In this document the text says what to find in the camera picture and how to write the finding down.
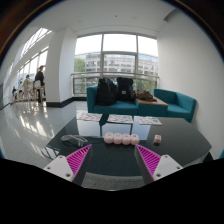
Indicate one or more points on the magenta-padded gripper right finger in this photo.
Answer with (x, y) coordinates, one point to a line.
(166, 165)

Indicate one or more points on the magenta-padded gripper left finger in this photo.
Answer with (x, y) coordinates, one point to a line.
(60, 166)

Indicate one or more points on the pink charger block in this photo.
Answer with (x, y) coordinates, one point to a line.
(157, 139)

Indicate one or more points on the pink power strip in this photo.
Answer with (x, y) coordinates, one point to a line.
(121, 138)

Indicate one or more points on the teal chair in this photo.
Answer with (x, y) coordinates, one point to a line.
(222, 154)

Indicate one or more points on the small printed sticker sheet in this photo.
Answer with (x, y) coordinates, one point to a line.
(89, 116)

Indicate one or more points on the teal armchair sofa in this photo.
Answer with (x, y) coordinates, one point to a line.
(181, 106)

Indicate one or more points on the brown bag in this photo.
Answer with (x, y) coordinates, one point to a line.
(145, 95)

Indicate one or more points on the teal two-seat sofa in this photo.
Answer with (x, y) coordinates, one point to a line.
(120, 108)

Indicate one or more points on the black backpack with label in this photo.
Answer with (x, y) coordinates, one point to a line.
(125, 88)

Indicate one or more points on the large black backpack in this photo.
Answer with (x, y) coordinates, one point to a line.
(106, 91)

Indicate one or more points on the person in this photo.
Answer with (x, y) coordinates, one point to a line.
(40, 80)
(27, 83)

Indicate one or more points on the metal window railing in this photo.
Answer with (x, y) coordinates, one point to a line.
(83, 75)

